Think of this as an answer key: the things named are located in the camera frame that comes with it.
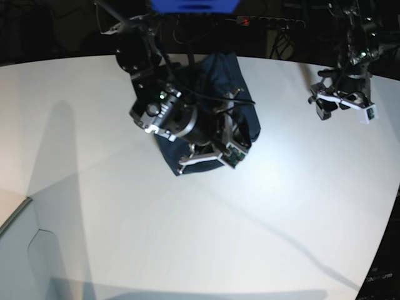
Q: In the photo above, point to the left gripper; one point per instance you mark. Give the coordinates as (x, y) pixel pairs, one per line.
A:
(347, 83)

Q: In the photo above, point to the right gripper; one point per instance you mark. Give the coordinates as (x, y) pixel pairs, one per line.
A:
(209, 129)

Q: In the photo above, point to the dark blue t-shirt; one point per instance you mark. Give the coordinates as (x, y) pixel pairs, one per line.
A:
(220, 74)

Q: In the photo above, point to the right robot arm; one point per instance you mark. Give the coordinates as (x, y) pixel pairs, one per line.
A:
(175, 102)

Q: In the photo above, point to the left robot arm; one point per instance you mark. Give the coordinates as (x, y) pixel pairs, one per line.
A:
(363, 41)

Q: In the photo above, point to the black power strip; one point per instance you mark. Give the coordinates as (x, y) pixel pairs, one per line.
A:
(270, 22)

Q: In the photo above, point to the blue plastic box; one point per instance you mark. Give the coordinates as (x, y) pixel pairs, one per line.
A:
(194, 6)

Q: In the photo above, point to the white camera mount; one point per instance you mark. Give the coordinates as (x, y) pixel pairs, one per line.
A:
(328, 100)
(234, 155)

